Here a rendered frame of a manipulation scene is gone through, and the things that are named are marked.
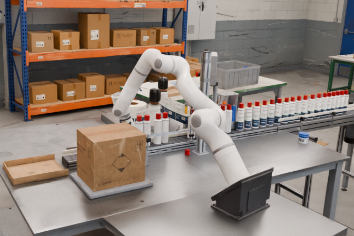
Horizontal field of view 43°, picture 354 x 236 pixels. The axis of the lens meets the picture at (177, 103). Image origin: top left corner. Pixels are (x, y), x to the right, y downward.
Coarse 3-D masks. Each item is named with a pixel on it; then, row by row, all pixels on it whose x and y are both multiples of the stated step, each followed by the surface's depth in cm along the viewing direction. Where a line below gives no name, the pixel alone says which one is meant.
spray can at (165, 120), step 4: (164, 112) 297; (164, 116) 295; (164, 120) 295; (168, 120) 296; (164, 124) 296; (168, 124) 297; (164, 128) 296; (168, 128) 298; (164, 136) 298; (164, 140) 298
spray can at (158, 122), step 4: (156, 116) 292; (160, 116) 293; (156, 120) 292; (160, 120) 293; (156, 124) 293; (160, 124) 293; (156, 128) 293; (160, 128) 294; (156, 132) 294; (160, 132) 295; (156, 136) 295; (160, 136) 295; (156, 140) 295; (160, 140) 296; (156, 144) 296
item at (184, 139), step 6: (270, 126) 346; (234, 132) 329; (240, 132) 330; (180, 138) 311; (186, 138) 311; (150, 144) 296; (162, 144) 297; (168, 144) 298; (66, 156) 269; (72, 156) 270
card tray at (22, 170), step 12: (36, 156) 270; (48, 156) 274; (12, 168) 261; (24, 168) 261; (36, 168) 262; (48, 168) 263; (60, 168) 264; (12, 180) 242; (24, 180) 243; (36, 180) 247
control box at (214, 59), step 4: (212, 52) 298; (216, 52) 299; (212, 56) 284; (216, 56) 284; (212, 60) 285; (216, 60) 285; (212, 64) 286; (216, 64) 286; (212, 68) 286; (216, 68) 286; (212, 72) 287; (216, 72) 287; (200, 76) 289; (212, 76) 288; (200, 80) 289; (212, 80) 288; (212, 84) 289
